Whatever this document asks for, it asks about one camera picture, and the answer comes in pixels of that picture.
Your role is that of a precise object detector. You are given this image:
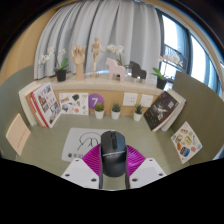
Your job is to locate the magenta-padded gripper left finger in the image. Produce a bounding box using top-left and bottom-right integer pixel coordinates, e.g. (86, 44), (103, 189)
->
(60, 143), (102, 190)

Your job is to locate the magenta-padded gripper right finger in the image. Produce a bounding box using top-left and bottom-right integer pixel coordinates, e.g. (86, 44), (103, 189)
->
(125, 143), (167, 190)

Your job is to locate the black computer mouse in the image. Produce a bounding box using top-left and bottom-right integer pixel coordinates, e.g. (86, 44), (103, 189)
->
(99, 130), (128, 178)

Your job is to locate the white printed mouse pad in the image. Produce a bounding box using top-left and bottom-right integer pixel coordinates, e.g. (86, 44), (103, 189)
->
(61, 127), (114, 163)

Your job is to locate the colourful food sticker card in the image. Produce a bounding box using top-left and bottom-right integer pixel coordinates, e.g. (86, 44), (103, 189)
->
(170, 120), (203, 165)

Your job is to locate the small succulent in white pot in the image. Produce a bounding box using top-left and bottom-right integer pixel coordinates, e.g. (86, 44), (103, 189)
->
(110, 103), (122, 121)
(93, 102), (105, 120)
(133, 103), (144, 122)

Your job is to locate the black cover book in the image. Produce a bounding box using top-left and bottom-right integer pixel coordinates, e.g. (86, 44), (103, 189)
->
(143, 90), (180, 132)

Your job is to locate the white illustrated sticker sheet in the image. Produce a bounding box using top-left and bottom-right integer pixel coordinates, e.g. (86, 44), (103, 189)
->
(58, 92), (90, 116)

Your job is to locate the beige card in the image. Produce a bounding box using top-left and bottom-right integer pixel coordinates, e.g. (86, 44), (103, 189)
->
(5, 113), (32, 157)

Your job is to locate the photo magazine with red spine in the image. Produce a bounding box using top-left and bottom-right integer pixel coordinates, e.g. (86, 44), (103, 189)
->
(29, 82), (62, 129)

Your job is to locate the white books stack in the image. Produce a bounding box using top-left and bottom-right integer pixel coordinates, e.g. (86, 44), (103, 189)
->
(161, 89), (187, 133)

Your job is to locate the purple round number sign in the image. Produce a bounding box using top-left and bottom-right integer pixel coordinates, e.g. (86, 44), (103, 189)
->
(88, 93), (105, 110)

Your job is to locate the olive green divider panel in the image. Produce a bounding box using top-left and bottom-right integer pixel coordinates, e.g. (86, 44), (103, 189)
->
(173, 70), (224, 164)

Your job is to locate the wooden shelf ledge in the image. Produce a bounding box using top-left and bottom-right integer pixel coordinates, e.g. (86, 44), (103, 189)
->
(36, 73), (168, 116)

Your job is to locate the black horse figurine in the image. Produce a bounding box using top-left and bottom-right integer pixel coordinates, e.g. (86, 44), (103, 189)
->
(128, 60), (148, 80)

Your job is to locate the pink horse figurine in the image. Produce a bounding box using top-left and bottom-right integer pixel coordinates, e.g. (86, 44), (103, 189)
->
(105, 57), (127, 83)

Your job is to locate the wooden hand model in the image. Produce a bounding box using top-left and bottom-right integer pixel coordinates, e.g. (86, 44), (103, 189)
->
(70, 45), (87, 81)

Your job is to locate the wooden mannequin figure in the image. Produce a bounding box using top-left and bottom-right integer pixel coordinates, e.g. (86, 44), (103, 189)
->
(90, 36), (106, 78)

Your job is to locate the window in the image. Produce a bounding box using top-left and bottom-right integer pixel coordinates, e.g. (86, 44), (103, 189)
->
(156, 9), (224, 98)

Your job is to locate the grey curtain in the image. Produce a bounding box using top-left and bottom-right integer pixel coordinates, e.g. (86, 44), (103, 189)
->
(33, 0), (163, 81)

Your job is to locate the white wall socket plate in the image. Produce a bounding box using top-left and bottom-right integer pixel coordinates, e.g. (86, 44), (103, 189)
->
(139, 93), (154, 108)
(122, 92), (139, 107)

